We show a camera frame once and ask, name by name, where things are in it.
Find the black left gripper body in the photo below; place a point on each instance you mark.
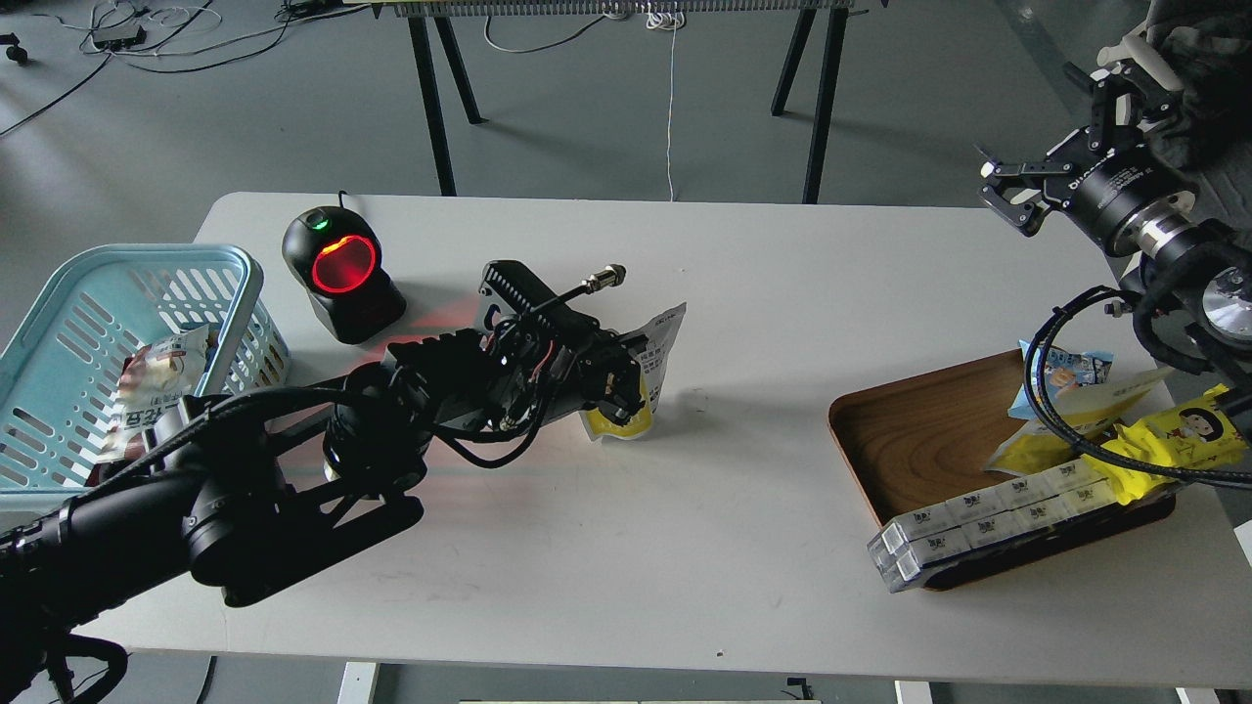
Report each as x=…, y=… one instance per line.
x=537, y=347

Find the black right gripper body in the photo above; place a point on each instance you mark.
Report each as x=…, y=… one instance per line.
x=1101, y=192

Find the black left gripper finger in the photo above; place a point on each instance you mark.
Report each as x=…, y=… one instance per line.
x=615, y=394

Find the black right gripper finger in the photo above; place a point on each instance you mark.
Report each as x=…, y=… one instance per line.
x=1126, y=103
x=1018, y=192

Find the yellow chickpea snack pouch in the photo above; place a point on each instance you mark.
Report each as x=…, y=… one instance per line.
x=659, y=337

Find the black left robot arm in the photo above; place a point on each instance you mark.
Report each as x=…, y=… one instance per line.
x=255, y=492

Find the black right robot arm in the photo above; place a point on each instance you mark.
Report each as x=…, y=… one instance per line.
x=1188, y=299

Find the blue snack bag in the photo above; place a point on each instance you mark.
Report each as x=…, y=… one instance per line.
x=1063, y=372

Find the bright yellow snack bag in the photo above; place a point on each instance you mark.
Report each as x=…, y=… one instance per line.
x=1194, y=435

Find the clear boxed snack pack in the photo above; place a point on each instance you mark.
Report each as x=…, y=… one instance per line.
x=988, y=562
x=978, y=508

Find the white red snack bag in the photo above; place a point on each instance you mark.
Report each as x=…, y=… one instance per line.
x=151, y=382

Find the light blue plastic basket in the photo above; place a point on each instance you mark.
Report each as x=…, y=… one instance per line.
x=101, y=306

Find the black barcode scanner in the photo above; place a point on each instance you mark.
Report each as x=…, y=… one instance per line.
x=333, y=252

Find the wooden tray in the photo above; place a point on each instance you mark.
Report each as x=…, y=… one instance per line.
x=923, y=440

